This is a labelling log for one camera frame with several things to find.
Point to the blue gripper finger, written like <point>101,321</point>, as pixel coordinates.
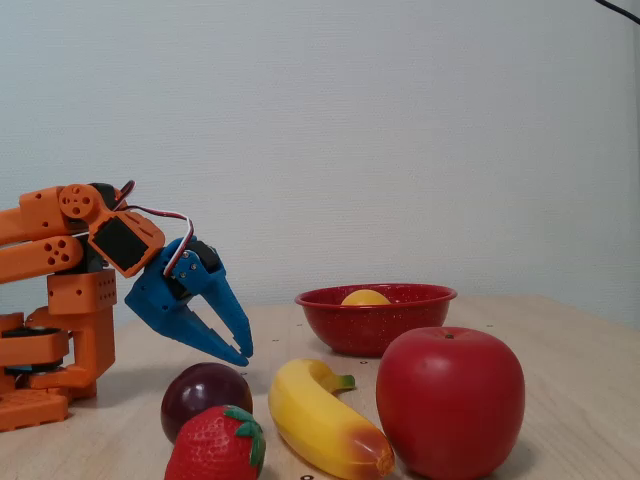
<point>222,300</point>
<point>205,337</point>

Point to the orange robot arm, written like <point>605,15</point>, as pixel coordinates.
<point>30,225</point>

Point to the yellow banana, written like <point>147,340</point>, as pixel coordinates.
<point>310,415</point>

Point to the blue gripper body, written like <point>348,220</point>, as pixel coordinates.
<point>155,295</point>

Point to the red strawberry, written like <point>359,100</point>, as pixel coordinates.
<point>210,450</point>

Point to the dark purple plum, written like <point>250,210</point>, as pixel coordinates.
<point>200,395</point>

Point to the red speckled bowl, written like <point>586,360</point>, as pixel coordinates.
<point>350,325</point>

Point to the red apple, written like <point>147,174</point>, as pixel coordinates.
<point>450,400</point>

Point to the yellow orange peach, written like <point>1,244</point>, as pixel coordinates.
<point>365,298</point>

